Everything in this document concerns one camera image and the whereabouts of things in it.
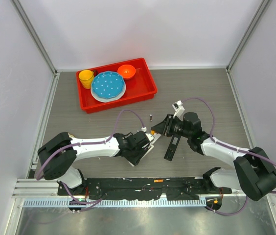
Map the orange battery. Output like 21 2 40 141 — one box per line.
153 179 164 183

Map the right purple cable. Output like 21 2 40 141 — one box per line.
181 97 276 216

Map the blue dotted plate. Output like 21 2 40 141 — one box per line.
91 71 126 98

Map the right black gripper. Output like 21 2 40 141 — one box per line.
152 114 191 139

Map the white slotted cable duct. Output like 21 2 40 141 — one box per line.
23 197 207 208

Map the orange bowl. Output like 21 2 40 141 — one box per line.
117 64 136 80

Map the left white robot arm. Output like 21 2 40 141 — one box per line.
37 130 154 195

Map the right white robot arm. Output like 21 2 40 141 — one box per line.
151 112 276 201

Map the black remote control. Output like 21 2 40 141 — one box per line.
164 134 181 161

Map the purple cable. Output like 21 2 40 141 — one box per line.
35 109 146 212
181 97 276 216

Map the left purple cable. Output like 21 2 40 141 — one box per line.
35 109 146 212

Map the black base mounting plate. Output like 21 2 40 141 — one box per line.
69 177 232 201

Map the yellow mug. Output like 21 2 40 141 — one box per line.
78 70 98 89

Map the white slim remote control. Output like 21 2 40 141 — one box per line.
127 145 154 166

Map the white plate under blue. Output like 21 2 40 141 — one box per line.
90 84 126 103

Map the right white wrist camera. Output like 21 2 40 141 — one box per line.
172 100 185 118

